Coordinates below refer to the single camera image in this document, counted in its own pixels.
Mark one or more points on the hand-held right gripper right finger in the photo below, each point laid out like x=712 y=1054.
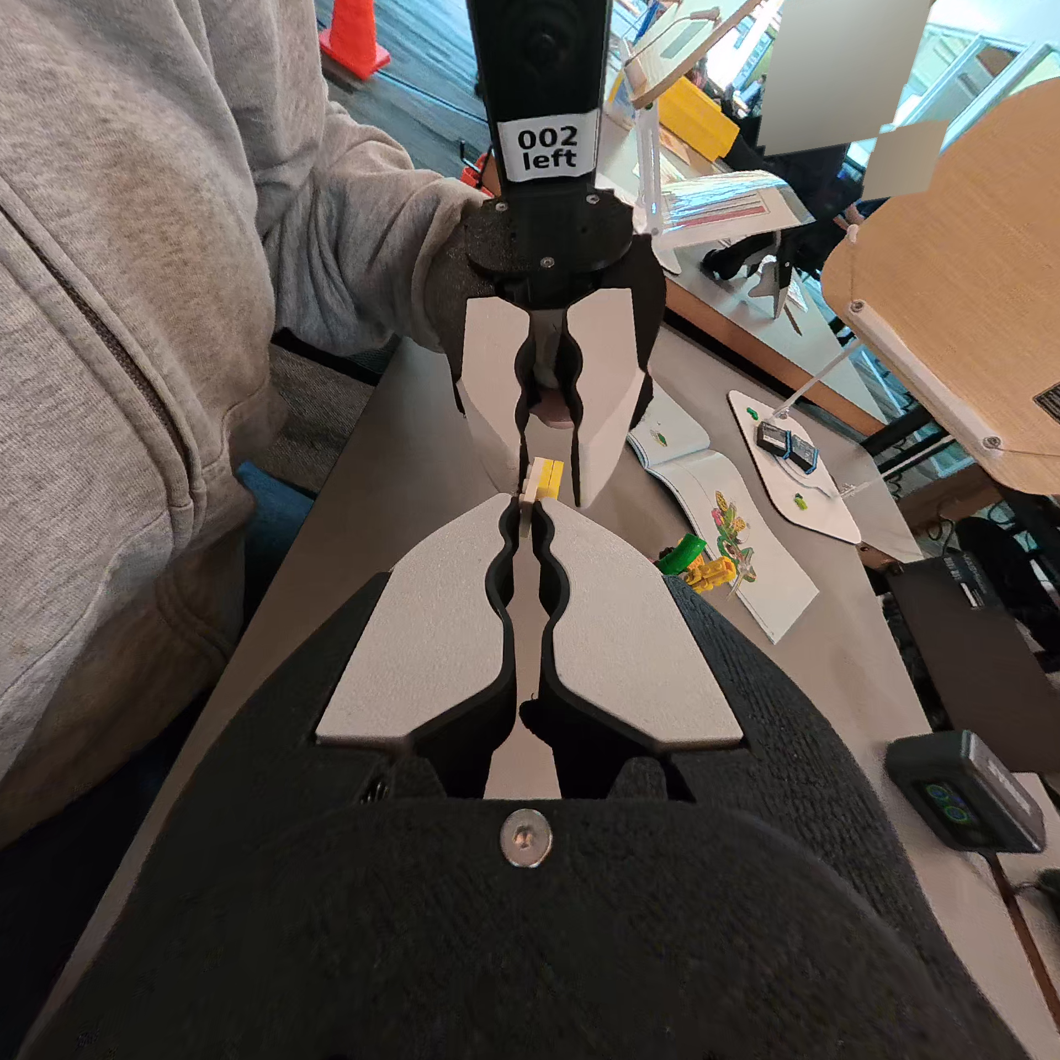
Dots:
x=638 y=654

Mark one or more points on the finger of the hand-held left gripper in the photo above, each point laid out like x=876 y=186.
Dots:
x=488 y=373
x=613 y=373

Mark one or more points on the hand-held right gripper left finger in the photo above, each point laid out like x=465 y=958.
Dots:
x=422 y=646

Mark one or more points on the person's left forearm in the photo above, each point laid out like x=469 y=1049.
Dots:
x=373 y=248

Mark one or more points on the green lego plant model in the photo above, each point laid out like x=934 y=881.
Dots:
x=683 y=553

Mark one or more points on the person's left hand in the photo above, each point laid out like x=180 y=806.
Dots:
x=555 y=410

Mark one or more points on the white instruction booklet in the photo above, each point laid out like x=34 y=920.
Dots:
x=696 y=484

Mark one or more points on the light wood table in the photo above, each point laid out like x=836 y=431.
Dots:
x=770 y=356

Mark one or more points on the black battery with blue band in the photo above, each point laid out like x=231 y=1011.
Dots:
x=774 y=439
x=803 y=455

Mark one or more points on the glossy instruction sheet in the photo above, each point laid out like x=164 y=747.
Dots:
x=729 y=207

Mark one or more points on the yellow plastic bin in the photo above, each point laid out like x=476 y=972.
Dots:
x=700 y=124

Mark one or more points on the orange traffic cone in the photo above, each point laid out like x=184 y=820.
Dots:
x=356 y=41

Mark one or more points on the black cardboard box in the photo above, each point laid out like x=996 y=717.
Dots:
x=977 y=679

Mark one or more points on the person's grey hoodie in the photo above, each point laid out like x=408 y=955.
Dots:
x=124 y=331

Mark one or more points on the dark grey charging box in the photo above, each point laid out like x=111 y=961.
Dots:
x=994 y=787

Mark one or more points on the person's dark pants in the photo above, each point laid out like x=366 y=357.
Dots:
x=50 y=911

